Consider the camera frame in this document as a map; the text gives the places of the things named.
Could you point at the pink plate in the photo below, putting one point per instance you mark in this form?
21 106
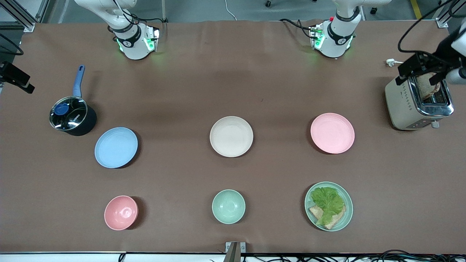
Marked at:
332 133

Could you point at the toasted bread slice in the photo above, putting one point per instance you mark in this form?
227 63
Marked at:
426 87

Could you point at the brown bread slice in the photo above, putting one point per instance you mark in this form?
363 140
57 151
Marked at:
336 220

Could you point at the silver toaster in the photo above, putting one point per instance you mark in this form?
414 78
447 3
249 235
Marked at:
411 107

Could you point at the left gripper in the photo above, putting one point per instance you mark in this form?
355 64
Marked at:
443 53

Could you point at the metal table bracket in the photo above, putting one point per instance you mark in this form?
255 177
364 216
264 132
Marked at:
235 251

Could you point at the white power plug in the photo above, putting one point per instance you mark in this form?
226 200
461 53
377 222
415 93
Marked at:
391 62

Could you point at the blue plate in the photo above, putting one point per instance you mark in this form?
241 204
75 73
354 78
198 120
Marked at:
116 147

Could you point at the green bowl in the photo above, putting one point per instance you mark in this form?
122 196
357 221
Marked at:
228 206

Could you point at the aluminium frame profile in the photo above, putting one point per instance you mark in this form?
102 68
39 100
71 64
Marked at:
20 14
446 14

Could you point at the beige plate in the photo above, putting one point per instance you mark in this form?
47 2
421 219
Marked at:
231 136

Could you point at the pink bowl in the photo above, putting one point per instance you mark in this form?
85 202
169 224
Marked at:
121 213

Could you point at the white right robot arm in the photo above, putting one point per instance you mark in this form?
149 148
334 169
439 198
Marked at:
133 43

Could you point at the glass lid with blue knob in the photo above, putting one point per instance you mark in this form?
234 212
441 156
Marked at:
69 113

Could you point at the green lettuce leaf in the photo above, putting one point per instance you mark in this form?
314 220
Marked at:
327 200

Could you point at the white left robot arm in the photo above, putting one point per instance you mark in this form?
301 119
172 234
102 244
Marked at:
336 38

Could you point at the green plate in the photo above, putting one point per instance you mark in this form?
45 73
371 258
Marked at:
347 214

